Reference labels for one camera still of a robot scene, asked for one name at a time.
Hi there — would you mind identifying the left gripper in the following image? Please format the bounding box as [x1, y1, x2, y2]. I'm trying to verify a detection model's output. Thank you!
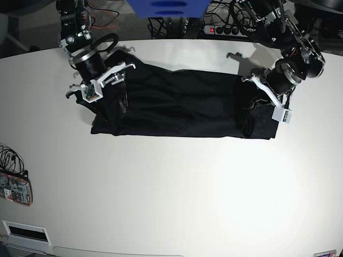
[241, 63, 299, 96]

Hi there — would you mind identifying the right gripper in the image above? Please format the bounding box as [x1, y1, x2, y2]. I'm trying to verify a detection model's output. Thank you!
[70, 52, 129, 120]

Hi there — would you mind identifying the black T-shirt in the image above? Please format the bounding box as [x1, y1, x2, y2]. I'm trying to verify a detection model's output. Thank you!
[76, 50, 278, 140]

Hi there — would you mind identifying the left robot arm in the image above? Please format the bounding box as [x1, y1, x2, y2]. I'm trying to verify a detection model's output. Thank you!
[229, 1, 325, 95]

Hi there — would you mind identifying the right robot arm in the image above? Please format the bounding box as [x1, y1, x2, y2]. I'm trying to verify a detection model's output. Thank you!
[56, 1, 136, 113]

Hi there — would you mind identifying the white power strip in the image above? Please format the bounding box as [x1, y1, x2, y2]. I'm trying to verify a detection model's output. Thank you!
[203, 25, 247, 37]

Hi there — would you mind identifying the black box under stool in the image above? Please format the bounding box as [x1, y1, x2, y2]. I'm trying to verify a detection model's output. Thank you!
[184, 18, 203, 39]

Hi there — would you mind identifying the blue plastic stool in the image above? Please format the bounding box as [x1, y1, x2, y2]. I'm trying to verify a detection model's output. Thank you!
[127, 0, 210, 18]

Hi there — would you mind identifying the orange printed pouch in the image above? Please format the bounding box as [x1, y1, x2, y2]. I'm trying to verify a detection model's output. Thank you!
[1, 171, 33, 206]

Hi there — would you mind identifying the grey office chair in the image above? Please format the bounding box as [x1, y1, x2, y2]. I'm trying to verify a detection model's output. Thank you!
[1, 14, 29, 58]

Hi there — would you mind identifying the sticker card at edge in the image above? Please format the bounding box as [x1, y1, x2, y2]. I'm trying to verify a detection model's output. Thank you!
[313, 250, 337, 257]

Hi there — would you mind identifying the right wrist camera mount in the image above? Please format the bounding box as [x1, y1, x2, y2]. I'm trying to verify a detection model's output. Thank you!
[65, 62, 136, 103]

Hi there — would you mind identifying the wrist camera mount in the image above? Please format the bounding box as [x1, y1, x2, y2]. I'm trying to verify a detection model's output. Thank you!
[241, 75, 293, 124]
[65, 62, 136, 103]

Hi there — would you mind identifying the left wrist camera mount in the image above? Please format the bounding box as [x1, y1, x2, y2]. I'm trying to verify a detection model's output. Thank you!
[241, 75, 293, 124]

